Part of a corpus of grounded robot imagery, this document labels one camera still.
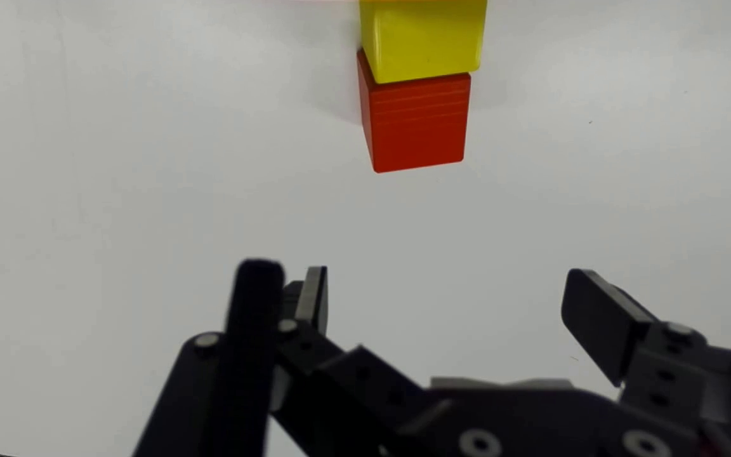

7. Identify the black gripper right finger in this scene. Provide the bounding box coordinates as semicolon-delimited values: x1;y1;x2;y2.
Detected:
562;267;731;457

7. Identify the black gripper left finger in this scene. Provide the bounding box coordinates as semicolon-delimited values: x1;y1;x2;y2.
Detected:
133;263;435;457

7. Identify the red cube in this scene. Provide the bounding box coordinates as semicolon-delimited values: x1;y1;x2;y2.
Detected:
356;46;475;175

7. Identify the yellow cube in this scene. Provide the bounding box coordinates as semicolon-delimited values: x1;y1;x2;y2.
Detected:
357;0;489;87

